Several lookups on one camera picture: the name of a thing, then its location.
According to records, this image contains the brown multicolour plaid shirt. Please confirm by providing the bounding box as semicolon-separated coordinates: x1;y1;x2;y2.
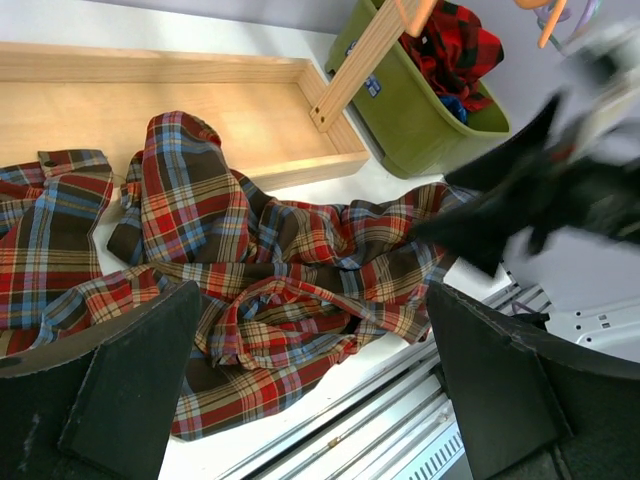
1;111;470;440

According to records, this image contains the aluminium mounting rail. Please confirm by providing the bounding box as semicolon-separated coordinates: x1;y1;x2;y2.
214;269;556;480

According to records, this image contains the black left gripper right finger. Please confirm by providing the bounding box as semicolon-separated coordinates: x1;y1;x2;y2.
427;284;639;479

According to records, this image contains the lilac plastic hanger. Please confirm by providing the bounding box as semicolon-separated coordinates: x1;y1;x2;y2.
532;0;604;51

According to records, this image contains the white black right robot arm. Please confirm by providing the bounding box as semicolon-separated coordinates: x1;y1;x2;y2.
411;20;639;277

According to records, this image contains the blue checked shirt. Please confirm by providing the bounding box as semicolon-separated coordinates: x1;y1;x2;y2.
439;95;468;125

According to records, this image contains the orange hanger of red shirt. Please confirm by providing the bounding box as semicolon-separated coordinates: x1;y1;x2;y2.
514;0;567;49

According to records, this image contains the wooden clothes rack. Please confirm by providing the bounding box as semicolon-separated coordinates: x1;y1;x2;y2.
0;0;441;226

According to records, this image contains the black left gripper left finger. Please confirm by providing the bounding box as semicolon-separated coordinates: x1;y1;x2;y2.
1;281;201;479

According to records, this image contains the green plastic bin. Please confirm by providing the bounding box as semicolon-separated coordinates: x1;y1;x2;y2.
324;0;512;180

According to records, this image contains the red black checked shirt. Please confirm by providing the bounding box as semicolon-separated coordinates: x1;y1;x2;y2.
400;1;504;112

